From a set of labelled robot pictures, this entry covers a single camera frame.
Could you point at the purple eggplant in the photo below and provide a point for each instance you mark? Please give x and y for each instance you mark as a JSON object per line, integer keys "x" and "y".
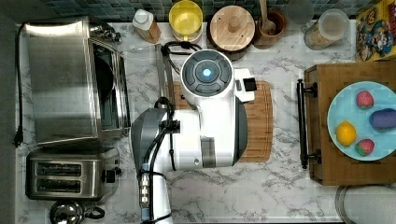
{"x": 383, "y": 119}

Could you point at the clear glass cup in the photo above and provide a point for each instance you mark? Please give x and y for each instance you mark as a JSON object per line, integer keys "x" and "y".
{"x": 300, "y": 11}

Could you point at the glass cereal jar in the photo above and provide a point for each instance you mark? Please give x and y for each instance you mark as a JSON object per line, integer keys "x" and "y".
{"x": 331, "y": 26}

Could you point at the bamboo cutting board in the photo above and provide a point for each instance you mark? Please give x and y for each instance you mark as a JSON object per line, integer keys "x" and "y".
{"x": 258, "y": 124}

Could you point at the shiny metal kettle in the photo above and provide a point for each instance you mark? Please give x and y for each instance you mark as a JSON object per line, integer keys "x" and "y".
{"x": 72, "y": 212}

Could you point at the red strawberry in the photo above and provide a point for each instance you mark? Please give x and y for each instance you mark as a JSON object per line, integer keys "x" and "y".
{"x": 365, "y": 147}
{"x": 365, "y": 100}

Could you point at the stainless steel toaster oven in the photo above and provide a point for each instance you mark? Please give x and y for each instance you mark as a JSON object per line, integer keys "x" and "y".
{"x": 78, "y": 80}

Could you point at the colourful cereal box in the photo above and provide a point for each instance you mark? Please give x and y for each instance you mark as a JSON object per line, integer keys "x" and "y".
{"x": 376, "y": 33}

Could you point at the wooden spoon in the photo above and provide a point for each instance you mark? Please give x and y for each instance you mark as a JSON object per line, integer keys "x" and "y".
{"x": 267, "y": 26}

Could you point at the round wooden lid jar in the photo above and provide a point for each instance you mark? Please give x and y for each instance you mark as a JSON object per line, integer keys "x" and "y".
{"x": 231, "y": 31}

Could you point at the yellow plastic pitcher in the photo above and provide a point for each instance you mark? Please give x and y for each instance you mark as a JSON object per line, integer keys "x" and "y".
{"x": 186, "y": 18}

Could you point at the yellow lemon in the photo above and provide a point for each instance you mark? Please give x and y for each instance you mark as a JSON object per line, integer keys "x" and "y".
{"x": 346, "y": 133}

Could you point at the stainless steel two-slot toaster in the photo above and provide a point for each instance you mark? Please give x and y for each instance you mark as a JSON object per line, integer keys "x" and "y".
{"x": 53, "y": 174}

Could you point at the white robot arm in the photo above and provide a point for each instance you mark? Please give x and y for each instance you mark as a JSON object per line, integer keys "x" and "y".
{"x": 206, "y": 73}

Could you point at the light blue plate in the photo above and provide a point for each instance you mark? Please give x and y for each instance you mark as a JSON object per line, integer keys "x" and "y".
{"x": 344, "y": 108}

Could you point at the wooden utensil holder cup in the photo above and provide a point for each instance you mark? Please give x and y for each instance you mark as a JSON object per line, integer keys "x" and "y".
{"x": 265, "y": 40}

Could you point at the white capped bottle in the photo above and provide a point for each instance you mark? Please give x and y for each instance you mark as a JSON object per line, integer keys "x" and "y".
{"x": 146, "y": 26}

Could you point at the red strawberry upper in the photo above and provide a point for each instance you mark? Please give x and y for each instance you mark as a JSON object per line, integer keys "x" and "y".
{"x": 365, "y": 100}

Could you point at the red strawberry lower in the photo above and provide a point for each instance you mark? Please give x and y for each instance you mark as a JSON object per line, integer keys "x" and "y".
{"x": 365, "y": 147}

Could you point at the wooden tray with black handle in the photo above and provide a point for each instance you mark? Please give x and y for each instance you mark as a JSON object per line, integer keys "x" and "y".
{"x": 319, "y": 154}

